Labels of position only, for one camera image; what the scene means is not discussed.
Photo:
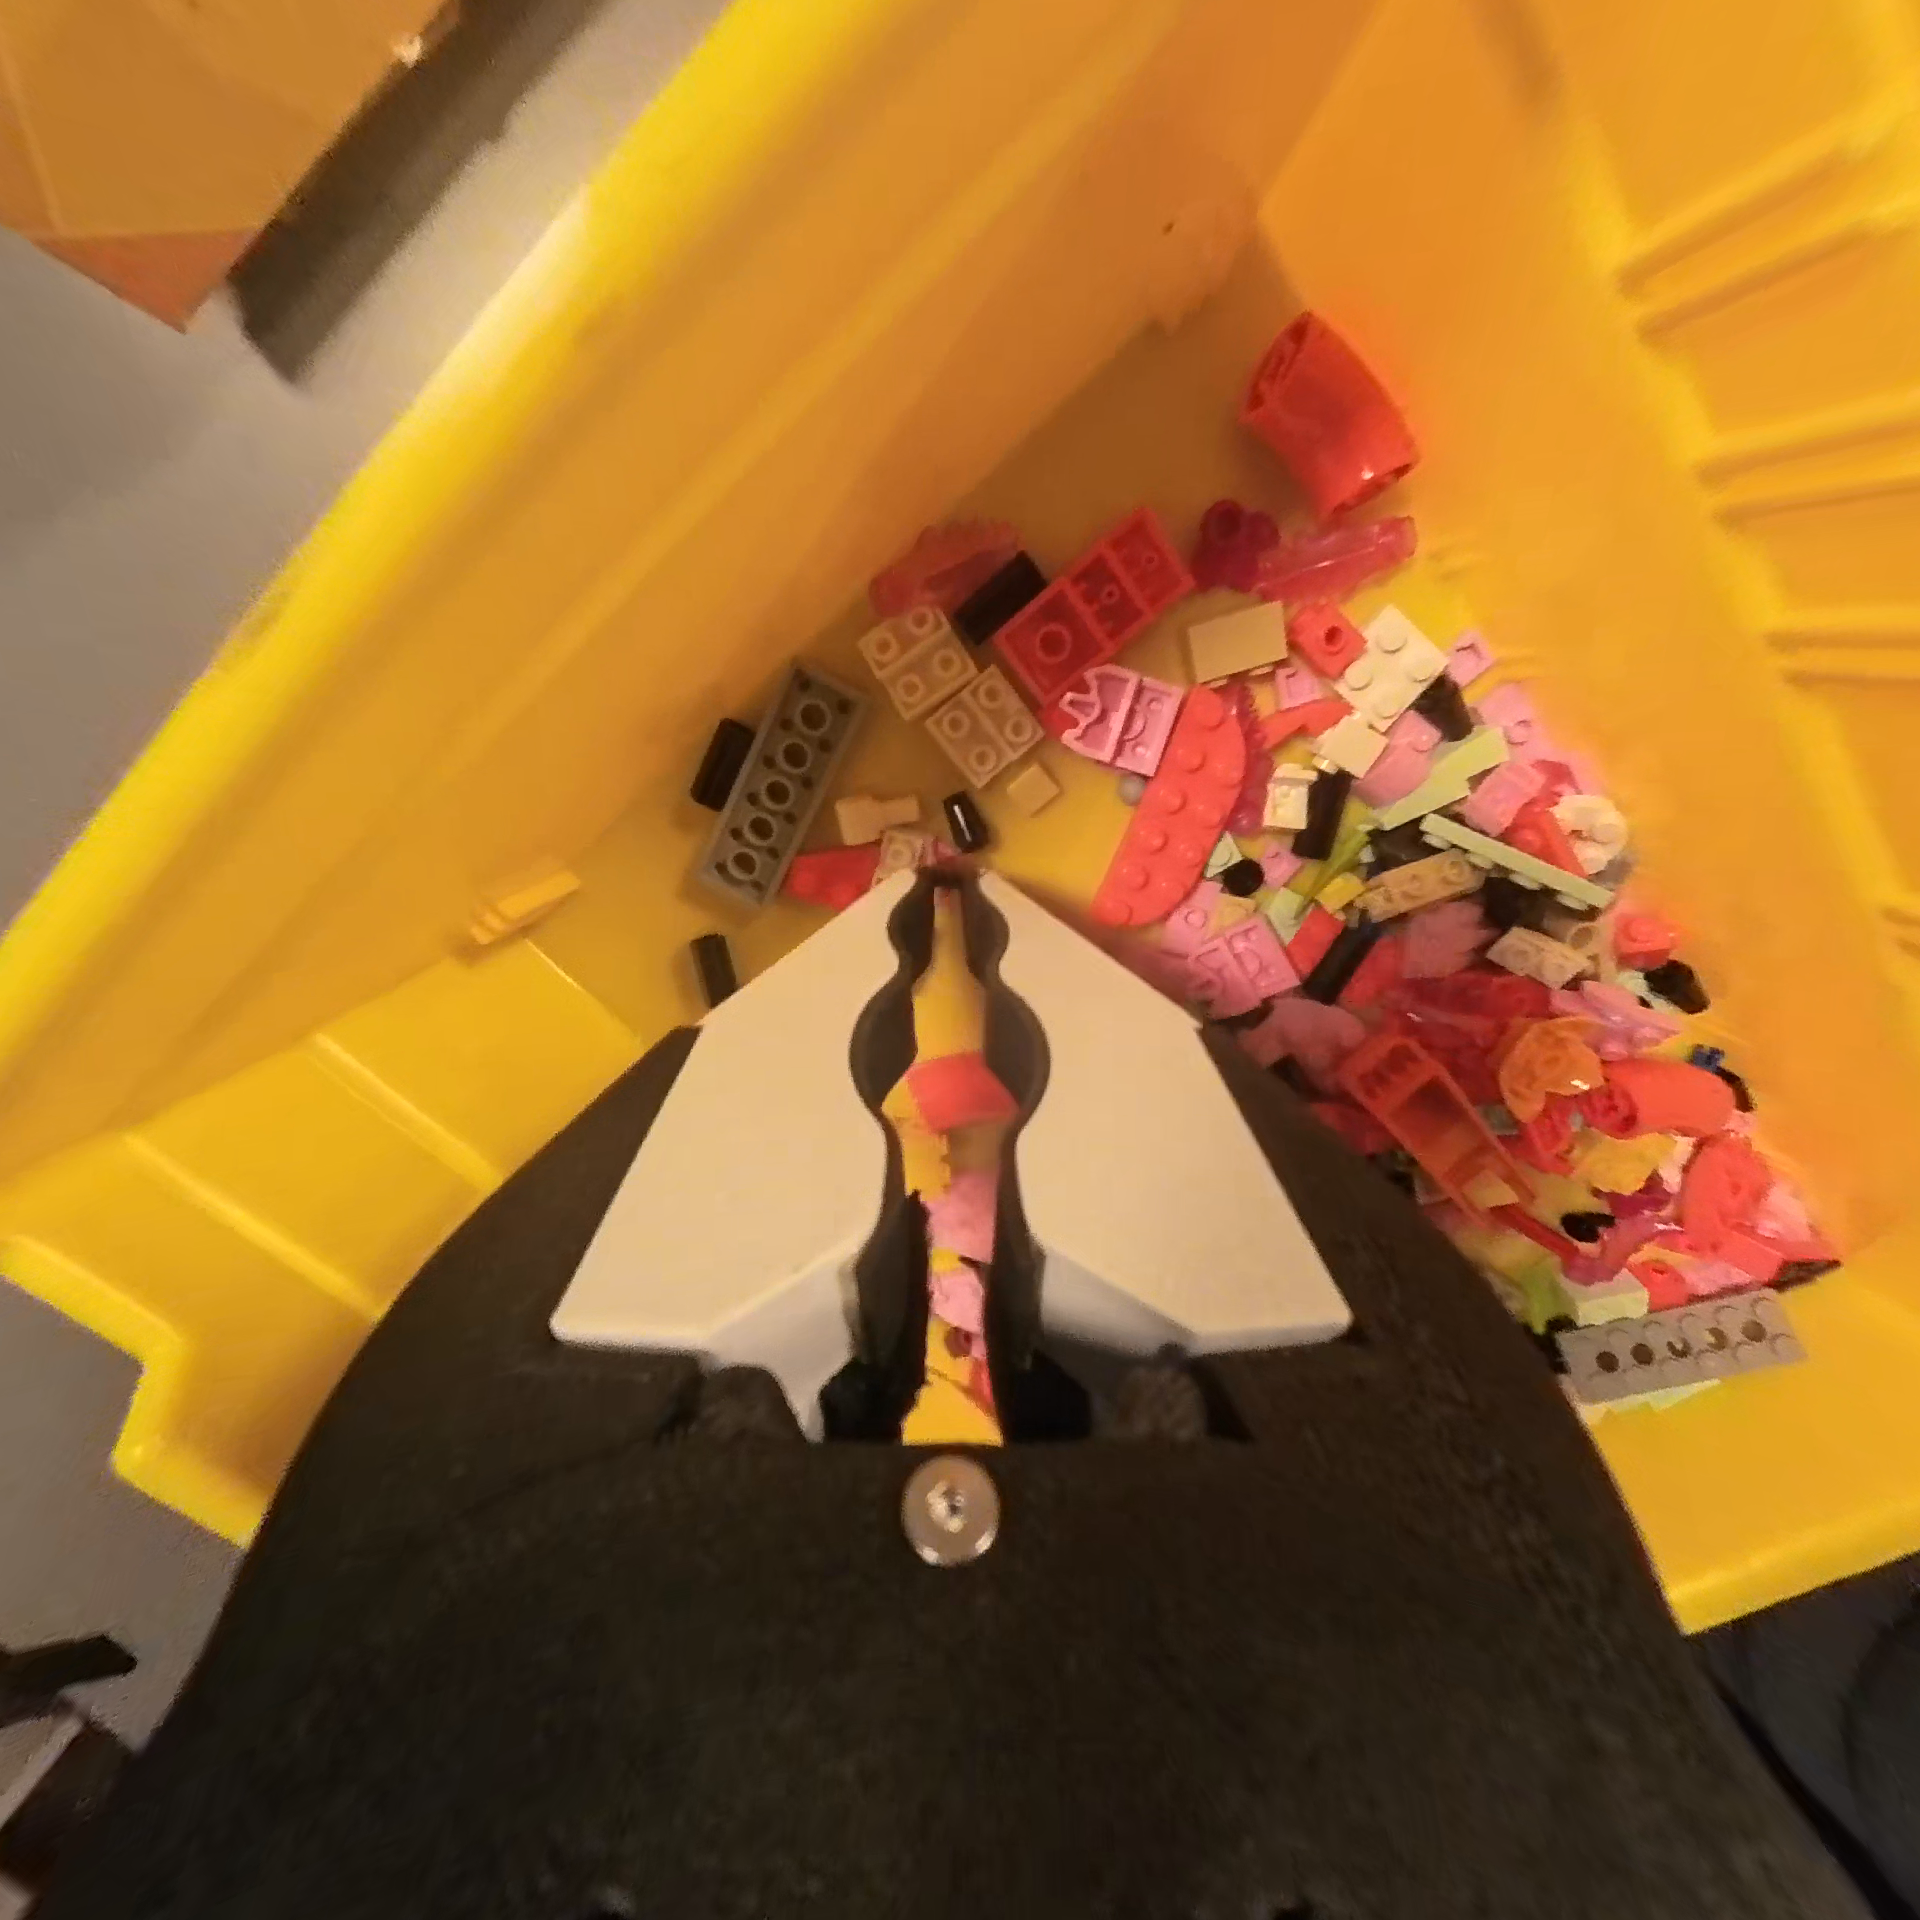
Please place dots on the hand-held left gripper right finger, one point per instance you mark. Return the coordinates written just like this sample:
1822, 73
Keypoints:
1154, 1184

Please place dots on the heap of toy bricks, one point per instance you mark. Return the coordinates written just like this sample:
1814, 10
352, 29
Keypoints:
1440, 916

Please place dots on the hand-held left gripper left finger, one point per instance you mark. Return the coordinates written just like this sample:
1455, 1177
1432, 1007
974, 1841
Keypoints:
721, 1184

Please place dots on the yellow plastic storage bin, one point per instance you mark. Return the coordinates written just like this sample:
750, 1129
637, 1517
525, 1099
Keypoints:
628, 496

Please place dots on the orange cardboard box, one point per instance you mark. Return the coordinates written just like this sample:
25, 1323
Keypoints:
135, 136

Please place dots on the dark flat strip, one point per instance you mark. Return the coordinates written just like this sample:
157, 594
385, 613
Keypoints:
374, 210

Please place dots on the dark cloth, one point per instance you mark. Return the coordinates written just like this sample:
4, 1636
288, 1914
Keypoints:
1822, 1754

